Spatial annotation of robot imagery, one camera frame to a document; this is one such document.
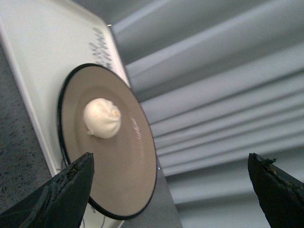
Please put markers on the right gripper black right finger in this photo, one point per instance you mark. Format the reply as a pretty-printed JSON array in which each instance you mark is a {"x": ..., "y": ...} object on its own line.
[{"x": 280, "y": 195}]

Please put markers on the white steamed bun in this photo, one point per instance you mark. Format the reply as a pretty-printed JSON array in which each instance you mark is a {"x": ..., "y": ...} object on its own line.
[{"x": 102, "y": 118}]

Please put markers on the grey pleated curtain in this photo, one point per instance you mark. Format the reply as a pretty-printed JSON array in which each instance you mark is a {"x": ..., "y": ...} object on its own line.
[{"x": 218, "y": 80}]

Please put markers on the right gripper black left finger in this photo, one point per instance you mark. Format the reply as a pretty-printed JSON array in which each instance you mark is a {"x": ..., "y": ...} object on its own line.
[{"x": 59, "y": 203}]

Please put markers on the white rectangular tray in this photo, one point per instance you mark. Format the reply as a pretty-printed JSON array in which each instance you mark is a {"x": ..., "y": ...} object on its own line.
[{"x": 44, "y": 40}]

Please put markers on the brown plate with black rim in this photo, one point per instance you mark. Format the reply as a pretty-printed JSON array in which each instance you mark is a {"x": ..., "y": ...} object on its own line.
[{"x": 126, "y": 164}]

